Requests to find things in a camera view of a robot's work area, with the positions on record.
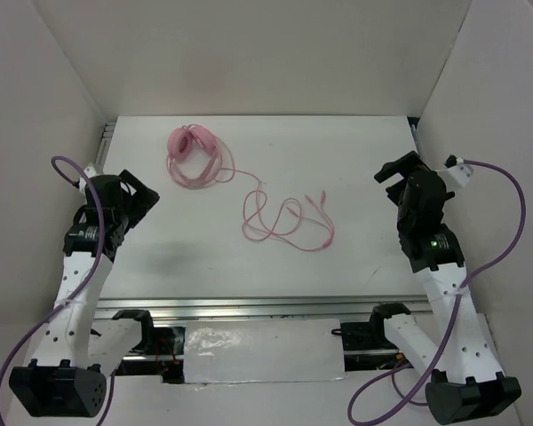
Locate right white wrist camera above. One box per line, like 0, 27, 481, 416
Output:
436, 154, 473, 192

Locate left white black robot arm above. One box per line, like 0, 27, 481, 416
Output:
9, 167, 159, 418

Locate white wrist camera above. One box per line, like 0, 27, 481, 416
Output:
78, 163, 103, 195
436, 154, 473, 192

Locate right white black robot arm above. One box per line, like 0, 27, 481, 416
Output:
369, 151, 521, 425

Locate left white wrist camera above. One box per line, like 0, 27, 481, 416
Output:
78, 163, 103, 195

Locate pink headphones with cable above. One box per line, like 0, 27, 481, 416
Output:
166, 123, 336, 253

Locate white foil-edged cover plate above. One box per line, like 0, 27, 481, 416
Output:
183, 319, 346, 384

